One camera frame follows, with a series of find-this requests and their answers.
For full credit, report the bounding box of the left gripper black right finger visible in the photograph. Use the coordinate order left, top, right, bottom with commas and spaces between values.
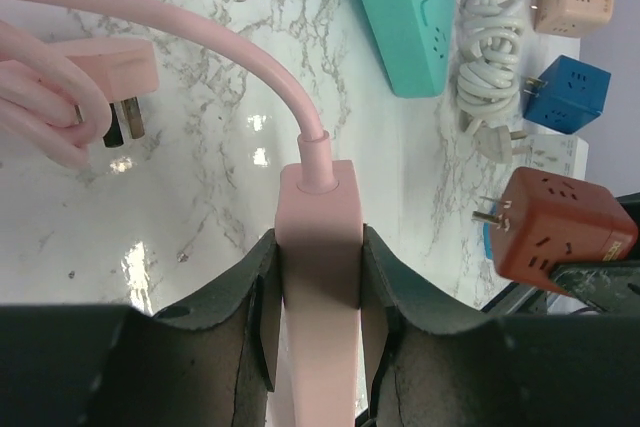
361, 228, 639, 426

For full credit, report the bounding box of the pink power strip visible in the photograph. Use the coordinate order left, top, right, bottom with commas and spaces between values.
275, 160, 364, 426

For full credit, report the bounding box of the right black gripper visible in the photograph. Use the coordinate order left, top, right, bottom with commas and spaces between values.
550, 193, 640, 315

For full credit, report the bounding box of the white cord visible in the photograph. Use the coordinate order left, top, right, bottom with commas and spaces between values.
455, 0, 531, 164

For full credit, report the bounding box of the teal power strip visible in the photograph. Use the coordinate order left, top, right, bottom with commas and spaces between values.
361, 0, 457, 98

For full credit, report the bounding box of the peach cube plug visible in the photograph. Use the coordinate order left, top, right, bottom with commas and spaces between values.
533, 0, 615, 38

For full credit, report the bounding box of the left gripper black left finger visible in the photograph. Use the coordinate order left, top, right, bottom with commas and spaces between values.
1, 231, 279, 426

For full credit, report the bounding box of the pink braided cable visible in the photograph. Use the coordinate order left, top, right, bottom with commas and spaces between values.
0, 0, 341, 196

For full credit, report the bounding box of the blue cube plug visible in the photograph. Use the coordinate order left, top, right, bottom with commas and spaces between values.
524, 55, 611, 134

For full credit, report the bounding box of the brown cube plug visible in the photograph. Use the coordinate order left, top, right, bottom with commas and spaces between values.
472, 167, 639, 294

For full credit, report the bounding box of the white cube plug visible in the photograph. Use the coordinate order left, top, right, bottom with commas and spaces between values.
524, 134, 589, 180

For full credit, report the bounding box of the light blue plug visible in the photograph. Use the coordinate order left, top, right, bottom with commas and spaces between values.
482, 224, 493, 260

